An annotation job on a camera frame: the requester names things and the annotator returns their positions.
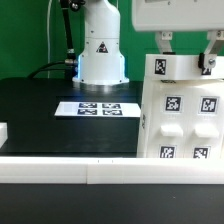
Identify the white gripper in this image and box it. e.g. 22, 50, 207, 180
132, 0, 224, 70

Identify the white cabinet top box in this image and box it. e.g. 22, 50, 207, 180
145, 54, 224, 81

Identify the white cabinet body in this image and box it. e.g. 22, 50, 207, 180
137, 80, 224, 158

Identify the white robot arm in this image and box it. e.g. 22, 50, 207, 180
59, 0, 224, 86

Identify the white U-shaped obstacle fence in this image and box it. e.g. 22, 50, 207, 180
0, 156, 224, 184

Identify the black cable conduit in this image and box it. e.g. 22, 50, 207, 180
27, 0, 83, 80

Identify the white marker base plate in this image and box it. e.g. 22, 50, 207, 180
55, 102, 140, 118

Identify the white thin cable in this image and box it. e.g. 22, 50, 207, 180
46, 0, 54, 79

